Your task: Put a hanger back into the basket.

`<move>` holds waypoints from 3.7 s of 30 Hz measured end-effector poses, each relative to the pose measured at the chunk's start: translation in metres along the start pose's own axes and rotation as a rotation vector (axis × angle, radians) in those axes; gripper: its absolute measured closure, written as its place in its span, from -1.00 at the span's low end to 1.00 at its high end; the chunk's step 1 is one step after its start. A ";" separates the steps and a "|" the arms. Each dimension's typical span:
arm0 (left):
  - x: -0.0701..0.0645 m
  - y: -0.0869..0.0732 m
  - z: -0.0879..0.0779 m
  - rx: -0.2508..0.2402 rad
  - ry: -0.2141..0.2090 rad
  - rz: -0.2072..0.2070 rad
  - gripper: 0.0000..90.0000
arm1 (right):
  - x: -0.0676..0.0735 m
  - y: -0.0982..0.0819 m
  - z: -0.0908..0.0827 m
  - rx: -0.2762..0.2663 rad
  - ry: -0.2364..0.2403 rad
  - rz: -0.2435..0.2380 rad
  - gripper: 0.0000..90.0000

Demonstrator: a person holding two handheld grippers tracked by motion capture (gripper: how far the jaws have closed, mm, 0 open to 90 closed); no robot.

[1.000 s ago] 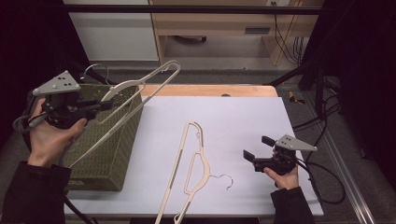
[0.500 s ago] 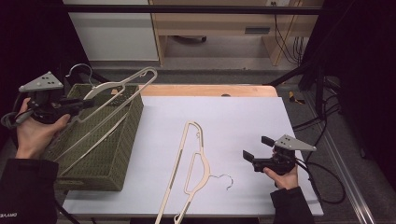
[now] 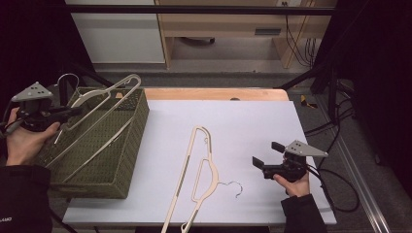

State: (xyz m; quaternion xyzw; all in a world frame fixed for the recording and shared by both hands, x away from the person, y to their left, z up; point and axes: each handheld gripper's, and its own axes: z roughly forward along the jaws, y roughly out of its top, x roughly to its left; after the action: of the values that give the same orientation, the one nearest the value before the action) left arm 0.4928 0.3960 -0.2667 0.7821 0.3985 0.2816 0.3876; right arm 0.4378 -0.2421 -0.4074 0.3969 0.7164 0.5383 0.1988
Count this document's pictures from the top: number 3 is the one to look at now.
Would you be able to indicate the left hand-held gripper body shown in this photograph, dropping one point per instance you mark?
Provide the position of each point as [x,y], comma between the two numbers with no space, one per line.
[34,92]

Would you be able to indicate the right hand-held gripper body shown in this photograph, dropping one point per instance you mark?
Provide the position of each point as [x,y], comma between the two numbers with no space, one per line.
[302,149]

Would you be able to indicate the beige clothes hanger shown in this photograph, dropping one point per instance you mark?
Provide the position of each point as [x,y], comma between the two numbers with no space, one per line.
[184,165]
[97,92]

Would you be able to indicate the green woven basket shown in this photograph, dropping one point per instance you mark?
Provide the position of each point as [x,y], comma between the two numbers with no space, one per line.
[107,161]

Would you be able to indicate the person's right hand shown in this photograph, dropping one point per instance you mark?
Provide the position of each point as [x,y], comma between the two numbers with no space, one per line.
[296,188]

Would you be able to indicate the person's left hand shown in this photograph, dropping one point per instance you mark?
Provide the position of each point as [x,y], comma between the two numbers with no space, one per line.
[24,144]

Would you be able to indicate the white table sheet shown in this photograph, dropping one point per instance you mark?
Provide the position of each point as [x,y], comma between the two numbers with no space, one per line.
[246,129]

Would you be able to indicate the black curtain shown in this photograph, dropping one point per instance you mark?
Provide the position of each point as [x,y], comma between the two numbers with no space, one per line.
[29,48]
[379,64]

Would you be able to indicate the yellow and black tool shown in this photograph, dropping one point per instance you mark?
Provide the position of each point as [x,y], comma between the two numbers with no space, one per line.
[306,103]

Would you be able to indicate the white cabinet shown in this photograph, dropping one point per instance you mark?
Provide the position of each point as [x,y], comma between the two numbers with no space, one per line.
[116,35]

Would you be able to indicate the grey rectangular panel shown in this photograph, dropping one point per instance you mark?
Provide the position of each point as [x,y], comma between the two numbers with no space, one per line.
[267,31]

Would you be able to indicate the light wooden desk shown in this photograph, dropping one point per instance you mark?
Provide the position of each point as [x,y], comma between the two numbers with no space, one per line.
[220,24]

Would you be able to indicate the black metal crossbar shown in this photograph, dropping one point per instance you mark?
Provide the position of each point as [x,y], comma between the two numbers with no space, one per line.
[194,9]

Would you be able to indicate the aluminium rail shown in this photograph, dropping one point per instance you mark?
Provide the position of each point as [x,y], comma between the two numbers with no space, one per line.
[362,181]

